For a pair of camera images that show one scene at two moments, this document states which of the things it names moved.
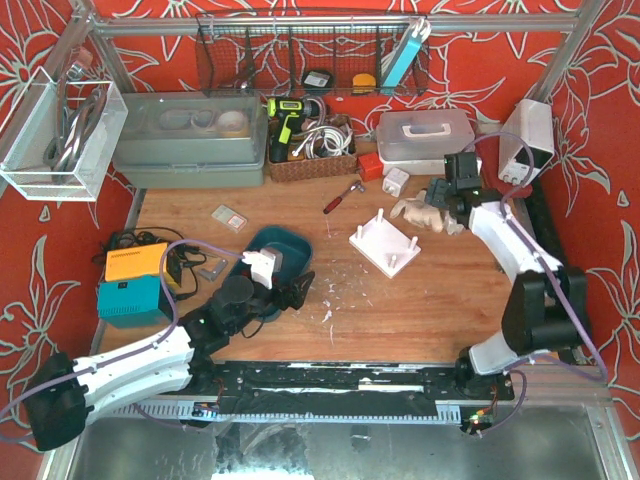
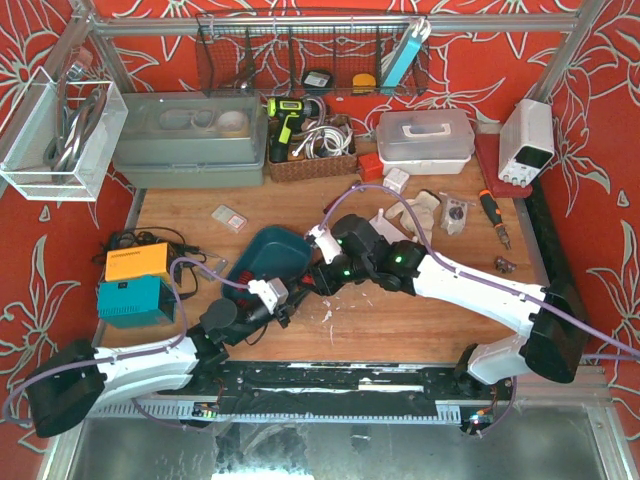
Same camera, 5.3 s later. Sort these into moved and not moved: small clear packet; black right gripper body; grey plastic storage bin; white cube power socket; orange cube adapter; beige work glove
Moved: beige work glove; black right gripper body
Not moved: orange cube adapter; small clear packet; white cube power socket; grey plastic storage bin
